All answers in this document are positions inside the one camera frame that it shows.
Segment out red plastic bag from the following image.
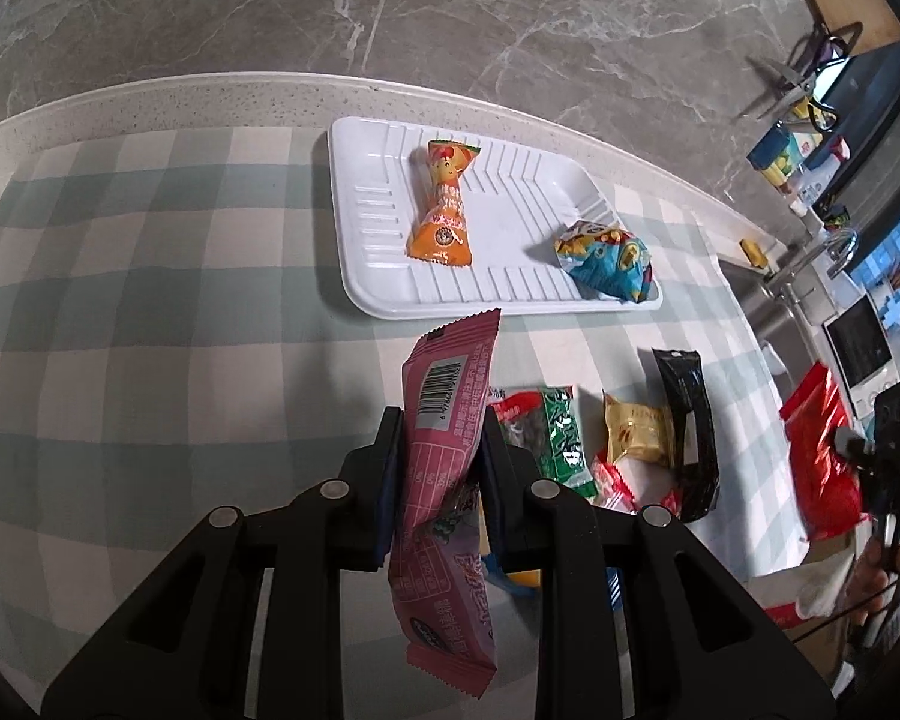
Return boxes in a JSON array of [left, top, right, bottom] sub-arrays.
[[778, 361, 867, 543]]

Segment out blue yellow box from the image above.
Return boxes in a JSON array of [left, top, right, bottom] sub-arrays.
[[746, 124, 803, 188]]

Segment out white microwave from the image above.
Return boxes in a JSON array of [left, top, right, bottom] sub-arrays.
[[821, 292, 900, 421]]

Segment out black snack packet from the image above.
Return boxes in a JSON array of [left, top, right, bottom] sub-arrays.
[[651, 347, 721, 524]]

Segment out steel sink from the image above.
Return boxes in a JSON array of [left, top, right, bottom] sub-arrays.
[[724, 259, 833, 406]]

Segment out pink snack packet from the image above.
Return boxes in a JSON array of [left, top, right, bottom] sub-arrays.
[[386, 307, 503, 702]]

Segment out metal faucet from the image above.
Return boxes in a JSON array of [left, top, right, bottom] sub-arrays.
[[765, 229, 860, 293]]

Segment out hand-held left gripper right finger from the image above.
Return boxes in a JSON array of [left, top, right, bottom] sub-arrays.
[[480, 405, 822, 720]]

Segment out white plastic bag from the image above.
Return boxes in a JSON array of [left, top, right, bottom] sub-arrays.
[[765, 559, 857, 632]]

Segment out scissors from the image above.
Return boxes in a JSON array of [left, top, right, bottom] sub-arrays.
[[742, 26, 863, 121]]

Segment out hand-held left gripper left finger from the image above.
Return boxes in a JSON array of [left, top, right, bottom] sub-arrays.
[[41, 405, 407, 720]]

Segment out white plastic tray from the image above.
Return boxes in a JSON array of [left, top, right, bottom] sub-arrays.
[[328, 116, 665, 320]]

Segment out orange snack packet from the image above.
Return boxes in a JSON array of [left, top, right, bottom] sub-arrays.
[[406, 136, 485, 269]]

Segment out green white checked tablecloth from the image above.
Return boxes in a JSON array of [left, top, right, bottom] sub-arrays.
[[0, 120, 811, 691]]

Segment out red white snack packet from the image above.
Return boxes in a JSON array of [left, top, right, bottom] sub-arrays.
[[589, 454, 683, 515]]

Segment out beige snack packet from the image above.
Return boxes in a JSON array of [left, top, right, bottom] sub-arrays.
[[602, 390, 676, 466]]

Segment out person's right hand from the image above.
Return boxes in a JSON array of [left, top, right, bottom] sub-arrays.
[[847, 538, 900, 632]]

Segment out green red snack packet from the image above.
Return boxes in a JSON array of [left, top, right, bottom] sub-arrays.
[[487, 386, 599, 500]]

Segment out blue yellow snack packet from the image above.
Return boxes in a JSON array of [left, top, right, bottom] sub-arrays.
[[553, 220, 655, 305]]

